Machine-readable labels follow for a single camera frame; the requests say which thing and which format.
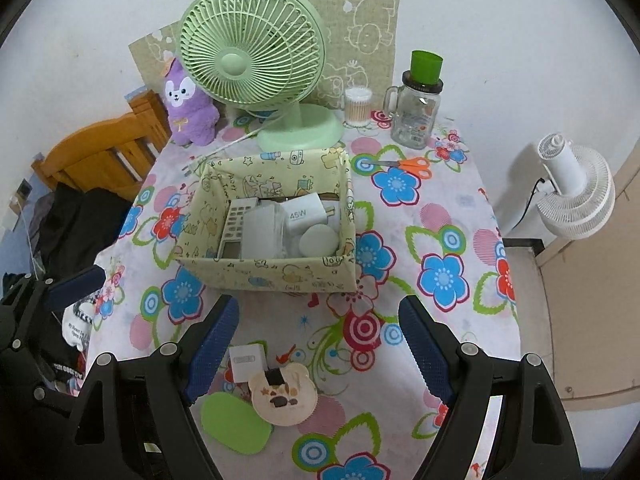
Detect wooden chair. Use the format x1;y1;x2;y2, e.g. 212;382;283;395
32;90;170;200

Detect orange handled scissors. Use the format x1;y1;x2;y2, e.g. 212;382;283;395
362;157;432;180

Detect white standing fan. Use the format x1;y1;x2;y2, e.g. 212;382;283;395
537;133;615;240

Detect green desk fan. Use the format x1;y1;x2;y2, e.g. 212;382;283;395
178;0;343;152

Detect translucent plastic case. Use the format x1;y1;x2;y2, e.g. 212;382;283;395
241;203;286;260

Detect purple plush toy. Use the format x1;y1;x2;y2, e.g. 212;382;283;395
163;58;220;146

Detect small white charger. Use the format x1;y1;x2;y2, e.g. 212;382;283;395
229;344;267;384

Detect green oval pad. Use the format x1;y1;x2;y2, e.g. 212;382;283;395
200;392;272;455

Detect floral tablecloth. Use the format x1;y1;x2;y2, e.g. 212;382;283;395
88;113;521;479

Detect white remote control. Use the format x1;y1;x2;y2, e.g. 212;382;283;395
217;197;259;259

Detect cartoon print storage box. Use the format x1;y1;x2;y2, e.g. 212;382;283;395
175;148;357;292

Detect green plastic cup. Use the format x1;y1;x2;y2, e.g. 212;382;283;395
410;50;444;86

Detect white 45W charger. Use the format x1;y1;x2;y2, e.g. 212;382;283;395
280;193;336;235

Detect white round speaker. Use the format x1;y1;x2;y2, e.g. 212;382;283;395
298;224;340;258

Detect bear shaped wooden dish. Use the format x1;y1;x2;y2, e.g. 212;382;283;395
248;363;319;427

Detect glass mason jar mug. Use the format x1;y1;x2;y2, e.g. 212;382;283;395
383;70;444;150

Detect cotton swab container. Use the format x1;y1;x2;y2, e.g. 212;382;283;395
343;87;373;127

